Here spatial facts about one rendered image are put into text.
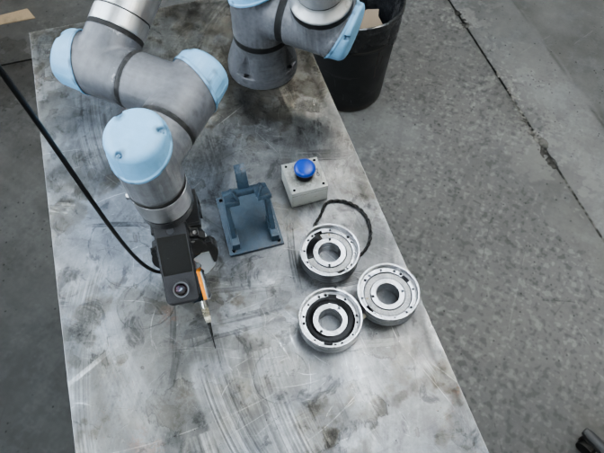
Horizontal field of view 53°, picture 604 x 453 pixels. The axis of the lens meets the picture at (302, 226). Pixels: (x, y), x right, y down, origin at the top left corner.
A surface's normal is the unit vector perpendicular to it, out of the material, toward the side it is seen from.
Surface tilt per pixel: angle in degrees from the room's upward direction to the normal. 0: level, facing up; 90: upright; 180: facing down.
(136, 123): 5
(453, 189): 0
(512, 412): 0
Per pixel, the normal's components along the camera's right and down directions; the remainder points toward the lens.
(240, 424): 0.01, -0.51
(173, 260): 0.12, 0.04
